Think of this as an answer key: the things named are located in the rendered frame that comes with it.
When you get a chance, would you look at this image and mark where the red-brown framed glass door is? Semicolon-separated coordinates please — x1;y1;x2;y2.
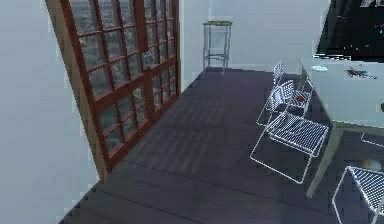
45;0;182;183

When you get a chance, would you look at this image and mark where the grey metal tall stool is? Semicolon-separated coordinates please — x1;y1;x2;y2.
202;20;234;75

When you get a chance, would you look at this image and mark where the pale grey dining table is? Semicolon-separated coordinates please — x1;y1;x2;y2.
297;55;384;199

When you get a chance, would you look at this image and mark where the dark thin utensil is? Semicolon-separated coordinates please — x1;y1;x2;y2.
344;67;378;80

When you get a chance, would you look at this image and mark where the white wire mesh chair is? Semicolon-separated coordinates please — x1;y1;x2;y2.
249;79;330;185
331;165;384;224
255;61;313;128

